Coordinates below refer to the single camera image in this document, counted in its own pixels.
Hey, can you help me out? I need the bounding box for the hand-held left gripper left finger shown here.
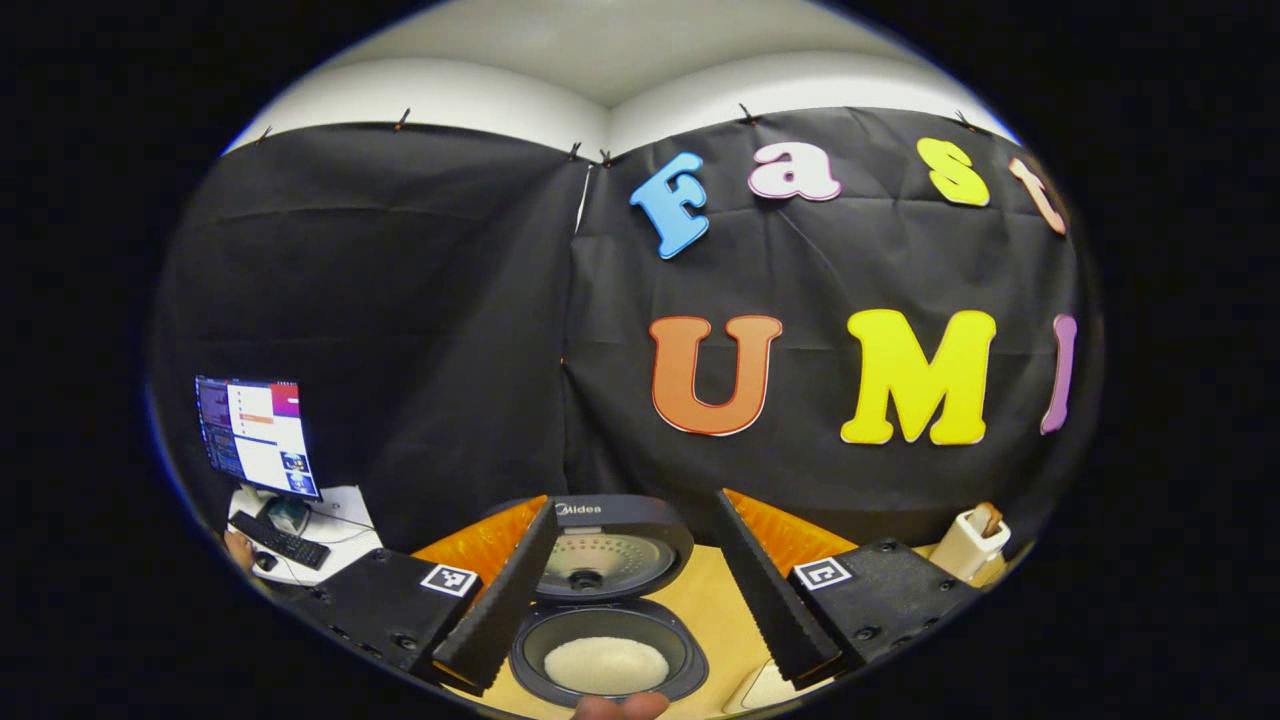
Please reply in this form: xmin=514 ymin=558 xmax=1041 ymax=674
xmin=290 ymin=495 xmax=561 ymax=696

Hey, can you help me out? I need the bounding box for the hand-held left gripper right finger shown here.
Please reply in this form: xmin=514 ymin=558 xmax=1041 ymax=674
xmin=712 ymin=487 xmax=986 ymax=691

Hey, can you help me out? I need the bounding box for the white rice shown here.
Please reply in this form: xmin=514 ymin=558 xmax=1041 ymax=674
xmin=543 ymin=636 xmax=671 ymax=696

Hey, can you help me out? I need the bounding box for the black and silver rice cooker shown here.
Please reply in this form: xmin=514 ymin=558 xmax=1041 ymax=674
xmin=480 ymin=493 xmax=711 ymax=709

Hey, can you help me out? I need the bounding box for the clear plastic rice container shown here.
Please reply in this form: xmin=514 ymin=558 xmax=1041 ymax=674
xmin=722 ymin=655 xmax=833 ymax=714

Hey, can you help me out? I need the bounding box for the white side table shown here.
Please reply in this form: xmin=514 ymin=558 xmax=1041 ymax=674
xmin=225 ymin=485 xmax=384 ymax=586

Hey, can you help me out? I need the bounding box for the white toaster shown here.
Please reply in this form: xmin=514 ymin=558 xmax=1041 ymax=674
xmin=928 ymin=508 xmax=1013 ymax=584

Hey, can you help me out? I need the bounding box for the black keyboard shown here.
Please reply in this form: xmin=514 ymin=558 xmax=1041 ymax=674
xmin=228 ymin=510 xmax=332 ymax=571

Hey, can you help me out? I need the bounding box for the teal tissue box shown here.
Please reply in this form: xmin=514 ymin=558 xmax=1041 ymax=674
xmin=262 ymin=495 xmax=311 ymax=536

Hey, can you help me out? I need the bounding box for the computer monitor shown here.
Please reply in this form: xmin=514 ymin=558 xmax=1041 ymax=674
xmin=195 ymin=375 xmax=323 ymax=501

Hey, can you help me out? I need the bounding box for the black backdrop cloth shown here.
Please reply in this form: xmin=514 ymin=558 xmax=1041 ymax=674
xmin=150 ymin=105 xmax=1106 ymax=551

